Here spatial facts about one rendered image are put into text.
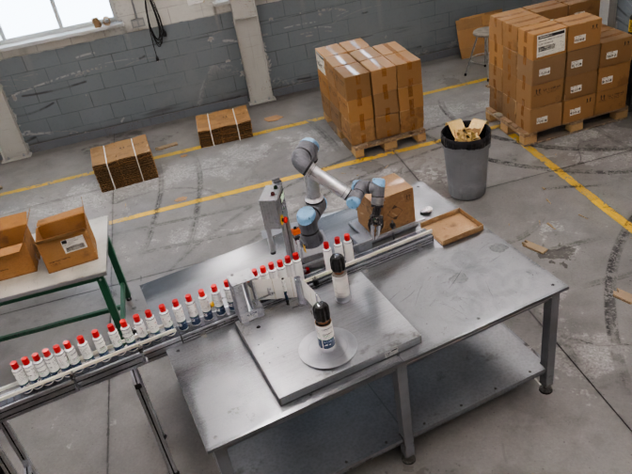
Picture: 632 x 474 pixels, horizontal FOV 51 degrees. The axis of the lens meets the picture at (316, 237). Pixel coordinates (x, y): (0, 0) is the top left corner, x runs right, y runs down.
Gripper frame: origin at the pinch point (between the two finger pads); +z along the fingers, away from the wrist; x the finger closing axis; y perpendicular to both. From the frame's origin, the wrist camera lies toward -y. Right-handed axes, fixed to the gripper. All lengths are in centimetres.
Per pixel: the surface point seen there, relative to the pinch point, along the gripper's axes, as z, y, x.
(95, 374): 74, 51, -149
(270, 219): -11, 27, -60
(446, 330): 39, 52, 36
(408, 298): 29.6, 24.7, 19.3
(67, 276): 47, -51, -203
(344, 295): 28.6, 30.2, -17.0
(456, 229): -3, -31, 54
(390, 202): -18.5, -26.7, 10.8
